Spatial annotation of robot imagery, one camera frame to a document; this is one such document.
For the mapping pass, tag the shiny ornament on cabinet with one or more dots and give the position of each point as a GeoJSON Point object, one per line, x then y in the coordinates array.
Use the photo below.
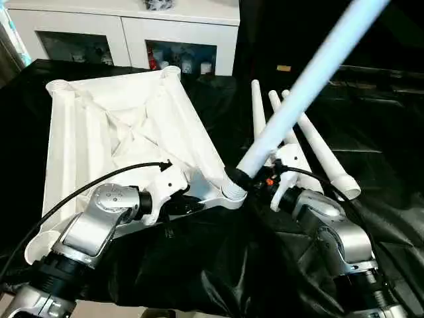
{"type": "Point", "coordinates": [159, 4]}

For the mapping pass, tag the black work mat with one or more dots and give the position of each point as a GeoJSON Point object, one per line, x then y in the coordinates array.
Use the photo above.
{"type": "Point", "coordinates": [218, 271]}

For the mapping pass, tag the white plastic table top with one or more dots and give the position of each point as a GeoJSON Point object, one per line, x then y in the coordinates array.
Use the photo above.
{"type": "Point", "coordinates": [99, 126]}

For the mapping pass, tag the white cabinet with glass doors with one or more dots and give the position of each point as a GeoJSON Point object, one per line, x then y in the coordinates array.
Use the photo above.
{"type": "Point", "coordinates": [126, 30]}

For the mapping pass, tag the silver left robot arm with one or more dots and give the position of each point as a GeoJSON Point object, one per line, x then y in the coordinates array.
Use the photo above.
{"type": "Point", "coordinates": [93, 232]}

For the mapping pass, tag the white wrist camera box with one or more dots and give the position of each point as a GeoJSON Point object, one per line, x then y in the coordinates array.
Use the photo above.
{"type": "Point", "coordinates": [286, 169]}
{"type": "Point", "coordinates": [165, 189]}

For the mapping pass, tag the white plastic table leg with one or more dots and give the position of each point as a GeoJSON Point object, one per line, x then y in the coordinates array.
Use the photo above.
{"type": "Point", "coordinates": [324, 149]}
{"type": "Point", "coordinates": [258, 109]}
{"type": "Point", "coordinates": [311, 73]}
{"type": "Point", "coordinates": [281, 112]}

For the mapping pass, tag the small yellow tag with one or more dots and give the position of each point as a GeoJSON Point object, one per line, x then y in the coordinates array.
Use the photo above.
{"type": "Point", "coordinates": [284, 68]}

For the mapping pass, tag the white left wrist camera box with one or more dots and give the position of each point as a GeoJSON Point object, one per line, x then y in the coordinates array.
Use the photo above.
{"type": "Point", "coordinates": [165, 189]}

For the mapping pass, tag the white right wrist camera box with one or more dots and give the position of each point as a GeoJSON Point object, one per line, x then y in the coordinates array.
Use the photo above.
{"type": "Point", "coordinates": [286, 169]}

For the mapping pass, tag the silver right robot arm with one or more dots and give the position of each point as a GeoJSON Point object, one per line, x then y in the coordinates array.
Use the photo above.
{"type": "Point", "coordinates": [338, 245]}

